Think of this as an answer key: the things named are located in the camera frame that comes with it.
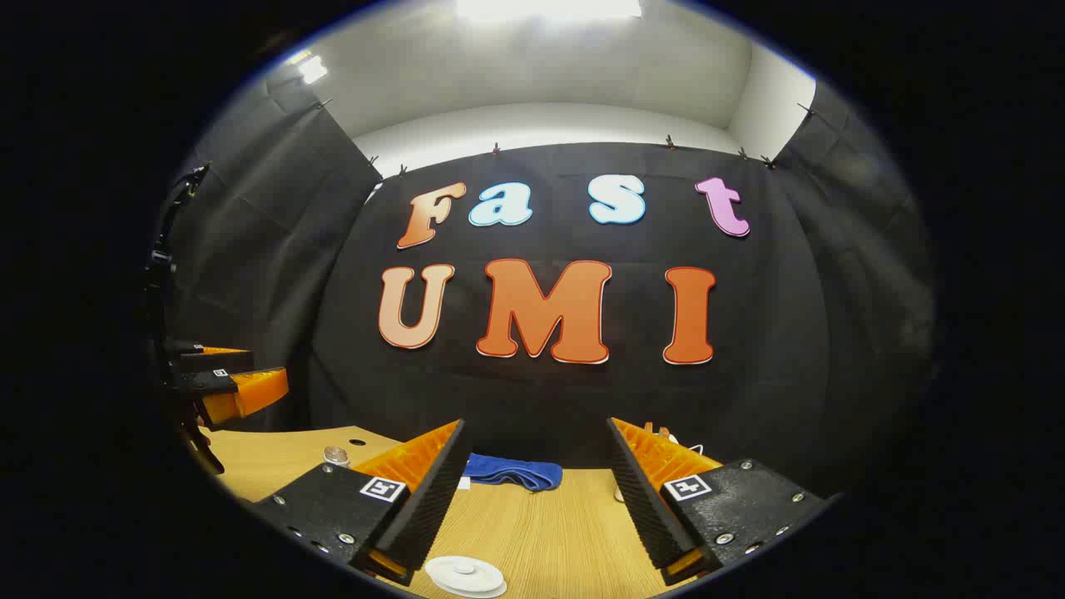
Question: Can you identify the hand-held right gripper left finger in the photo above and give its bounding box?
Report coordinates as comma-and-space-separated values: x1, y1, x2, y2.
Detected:
250, 418, 473, 587

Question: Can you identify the blue towel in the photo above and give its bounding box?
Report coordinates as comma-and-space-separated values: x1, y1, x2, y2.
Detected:
462, 453, 564, 493

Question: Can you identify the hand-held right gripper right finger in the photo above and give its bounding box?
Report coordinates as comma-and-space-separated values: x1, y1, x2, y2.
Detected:
606, 416, 841, 587

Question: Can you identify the black backdrop cloth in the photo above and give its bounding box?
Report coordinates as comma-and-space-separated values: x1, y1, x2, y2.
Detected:
154, 79, 937, 500

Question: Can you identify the white saucer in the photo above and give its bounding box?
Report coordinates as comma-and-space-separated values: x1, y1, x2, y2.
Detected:
426, 562, 509, 599

